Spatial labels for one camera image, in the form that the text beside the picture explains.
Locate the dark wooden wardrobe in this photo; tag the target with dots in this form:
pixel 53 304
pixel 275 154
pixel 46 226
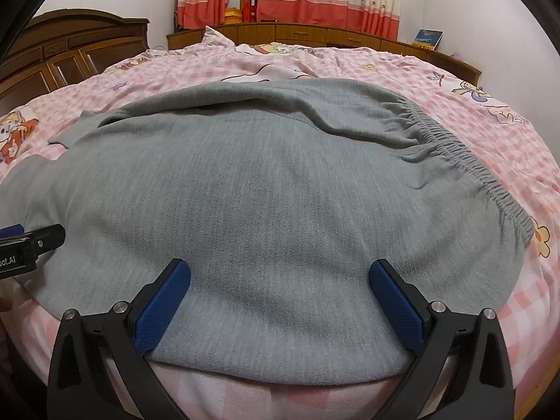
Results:
pixel 65 57

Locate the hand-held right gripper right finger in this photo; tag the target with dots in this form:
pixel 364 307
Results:
pixel 396 310

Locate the blue book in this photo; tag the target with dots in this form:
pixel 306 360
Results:
pixel 428 39

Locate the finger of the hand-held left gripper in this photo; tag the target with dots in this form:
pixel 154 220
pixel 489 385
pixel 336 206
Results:
pixel 46 236

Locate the grey pants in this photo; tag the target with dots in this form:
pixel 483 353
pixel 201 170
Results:
pixel 262 205

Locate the yellow box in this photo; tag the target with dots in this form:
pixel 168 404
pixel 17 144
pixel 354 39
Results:
pixel 233 16

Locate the pink checked printed blanket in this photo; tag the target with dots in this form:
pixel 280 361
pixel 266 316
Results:
pixel 481 96

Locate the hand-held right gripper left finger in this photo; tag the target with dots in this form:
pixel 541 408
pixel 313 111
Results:
pixel 162 310

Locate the small pink object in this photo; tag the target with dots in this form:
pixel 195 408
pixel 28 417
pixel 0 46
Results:
pixel 458 55

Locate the wooden headboard cabinet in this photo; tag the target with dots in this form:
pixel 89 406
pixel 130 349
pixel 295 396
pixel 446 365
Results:
pixel 306 33

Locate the red object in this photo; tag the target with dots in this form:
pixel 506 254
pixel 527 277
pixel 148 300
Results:
pixel 250 11

